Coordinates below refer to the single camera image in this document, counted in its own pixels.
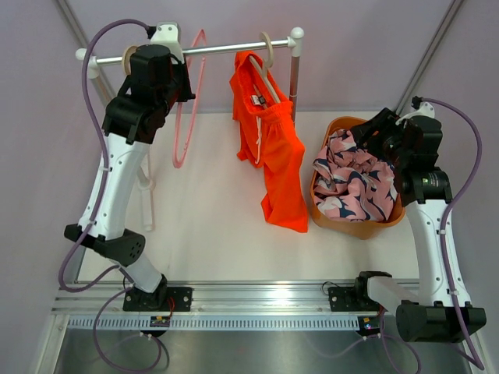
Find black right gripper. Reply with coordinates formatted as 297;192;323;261
349;108;410;168

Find cream hanger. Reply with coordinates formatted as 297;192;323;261
121;45;137;76

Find pink shark print shorts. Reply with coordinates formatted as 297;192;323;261
313;129;398;222

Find pink plastic hanger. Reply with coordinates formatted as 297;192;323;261
172;29;208;169

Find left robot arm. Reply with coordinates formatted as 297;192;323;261
64;44;195;311

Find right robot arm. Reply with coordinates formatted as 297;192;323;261
352;108;487;344

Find orange shorts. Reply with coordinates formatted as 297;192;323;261
229;51;308;233

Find beige plastic hanger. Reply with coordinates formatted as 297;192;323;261
249;31;281;104

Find orange plastic basket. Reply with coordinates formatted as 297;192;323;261
310;117;405;240

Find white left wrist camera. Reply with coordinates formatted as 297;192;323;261
150;21;185;64

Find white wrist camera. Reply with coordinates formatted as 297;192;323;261
150;21;185;64
395;96;435;125

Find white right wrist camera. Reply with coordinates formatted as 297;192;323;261
395;96;435;125

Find clothes rack with metal rail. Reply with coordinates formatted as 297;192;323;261
74;26;306;233

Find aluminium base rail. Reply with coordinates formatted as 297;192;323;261
50;278;475;316

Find white slotted cable duct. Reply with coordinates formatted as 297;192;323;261
67;315;359;331

